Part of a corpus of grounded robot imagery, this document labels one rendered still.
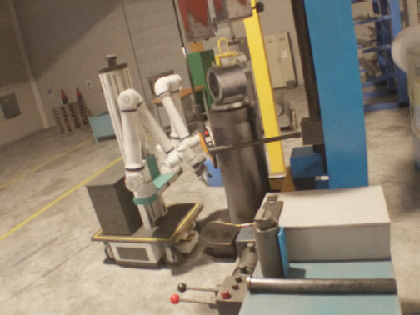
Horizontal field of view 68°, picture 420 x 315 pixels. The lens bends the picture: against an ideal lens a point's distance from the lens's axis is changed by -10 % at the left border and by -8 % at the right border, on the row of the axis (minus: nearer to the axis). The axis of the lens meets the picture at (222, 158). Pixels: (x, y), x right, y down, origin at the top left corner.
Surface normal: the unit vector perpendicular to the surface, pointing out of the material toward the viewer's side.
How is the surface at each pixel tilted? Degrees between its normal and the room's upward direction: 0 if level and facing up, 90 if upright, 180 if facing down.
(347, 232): 90
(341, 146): 90
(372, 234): 90
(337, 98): 90
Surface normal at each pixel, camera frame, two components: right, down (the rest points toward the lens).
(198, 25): 0.40, 0.21
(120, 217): -0.31, 0.36
